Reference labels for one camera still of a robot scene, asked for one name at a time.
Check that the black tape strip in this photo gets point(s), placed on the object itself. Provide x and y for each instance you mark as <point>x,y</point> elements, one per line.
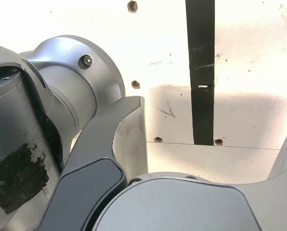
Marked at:
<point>202,72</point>

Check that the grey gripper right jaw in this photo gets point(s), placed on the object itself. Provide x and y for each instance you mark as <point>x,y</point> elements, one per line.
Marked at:
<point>182,207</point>

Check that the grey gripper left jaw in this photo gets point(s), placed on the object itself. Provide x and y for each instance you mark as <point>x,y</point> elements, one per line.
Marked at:
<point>97,144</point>

